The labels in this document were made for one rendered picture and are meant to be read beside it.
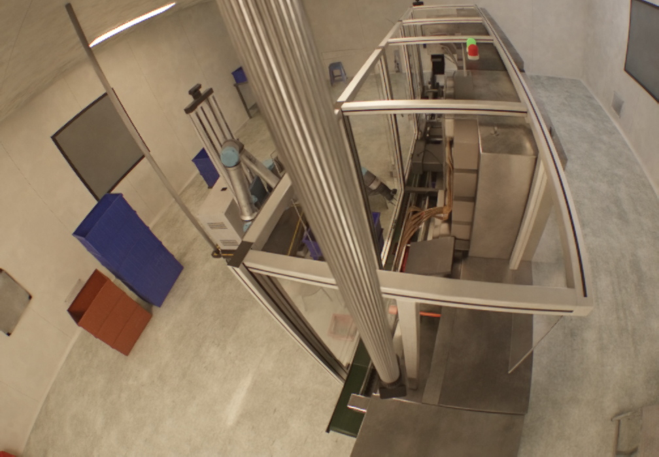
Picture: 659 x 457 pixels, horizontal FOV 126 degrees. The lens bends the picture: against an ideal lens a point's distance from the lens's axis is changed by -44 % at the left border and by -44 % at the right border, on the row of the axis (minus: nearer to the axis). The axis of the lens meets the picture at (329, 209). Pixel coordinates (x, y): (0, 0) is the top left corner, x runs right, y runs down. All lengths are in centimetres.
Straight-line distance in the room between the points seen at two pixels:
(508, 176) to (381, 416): 91
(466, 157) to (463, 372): 75
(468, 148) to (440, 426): 94
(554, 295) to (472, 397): 62
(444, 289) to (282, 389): 209
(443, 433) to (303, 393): 153
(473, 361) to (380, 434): 41
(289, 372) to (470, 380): 170
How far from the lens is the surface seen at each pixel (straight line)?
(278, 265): 67
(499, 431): 115
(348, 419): 157
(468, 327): 120
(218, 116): 245
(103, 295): 335
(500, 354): 118
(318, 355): 126
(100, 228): 316
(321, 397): 240
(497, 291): 57
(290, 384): 251
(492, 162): 100
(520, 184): 107
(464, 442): 112
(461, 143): 104
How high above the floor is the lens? 227
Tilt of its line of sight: 42 degrees down
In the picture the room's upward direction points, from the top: 20 degrees counter-clockwise
